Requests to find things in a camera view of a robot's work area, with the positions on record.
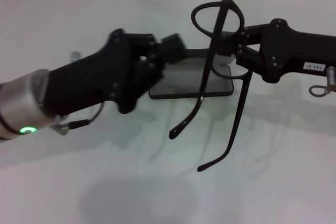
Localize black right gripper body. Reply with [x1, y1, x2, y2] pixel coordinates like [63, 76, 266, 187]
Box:
[258, 18, 336, 83]

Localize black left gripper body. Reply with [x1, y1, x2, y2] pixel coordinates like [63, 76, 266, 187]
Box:
[43, 28, 164, 114]

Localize black glasses case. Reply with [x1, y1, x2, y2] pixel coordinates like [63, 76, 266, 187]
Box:
[149, 48, 235, 101]

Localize black thin-frame glasses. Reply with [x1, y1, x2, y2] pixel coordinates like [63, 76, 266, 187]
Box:
[169, 0, 254, 173]

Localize thin grey signal cable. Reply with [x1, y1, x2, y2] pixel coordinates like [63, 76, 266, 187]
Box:
[309, 84, 332, 97]
[51, 100, 106, 136]

